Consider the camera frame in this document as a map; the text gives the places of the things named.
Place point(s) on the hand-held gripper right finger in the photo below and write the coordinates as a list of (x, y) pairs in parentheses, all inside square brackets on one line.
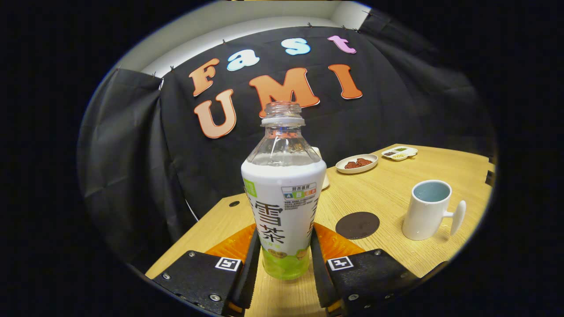
[(374, 275)]

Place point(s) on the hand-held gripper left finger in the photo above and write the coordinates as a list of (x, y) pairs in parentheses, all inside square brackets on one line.
[(198, 275)]

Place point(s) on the dark brown round coaster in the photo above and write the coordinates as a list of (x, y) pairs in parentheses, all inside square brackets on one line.
[(357, 225)]

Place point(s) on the white cup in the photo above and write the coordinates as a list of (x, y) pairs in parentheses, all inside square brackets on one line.
[(423, 218)]

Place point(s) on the white green label juice bottle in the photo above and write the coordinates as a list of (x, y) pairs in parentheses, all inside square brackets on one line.
[(282, 198)]

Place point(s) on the wooden table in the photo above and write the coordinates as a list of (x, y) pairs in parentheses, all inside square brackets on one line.
[(374, 193)]

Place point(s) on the white toaster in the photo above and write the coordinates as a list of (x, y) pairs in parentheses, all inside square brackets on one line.
[(325, 180)]

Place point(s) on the beige plate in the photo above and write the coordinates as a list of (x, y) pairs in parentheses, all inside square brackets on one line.
[(343, 168)]

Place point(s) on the red-brown food piece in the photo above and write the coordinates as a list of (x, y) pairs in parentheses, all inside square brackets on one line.
[(351, 165), (364, 161)]

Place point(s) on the white divided dish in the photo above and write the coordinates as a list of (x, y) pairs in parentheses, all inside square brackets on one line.
[(410, 152)]

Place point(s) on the black backdrop cloth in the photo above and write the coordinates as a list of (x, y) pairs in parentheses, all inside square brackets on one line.
[(374, 105)]

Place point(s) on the row of black cloth clips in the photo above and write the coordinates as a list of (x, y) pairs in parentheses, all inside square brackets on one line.
[(309, 24)]

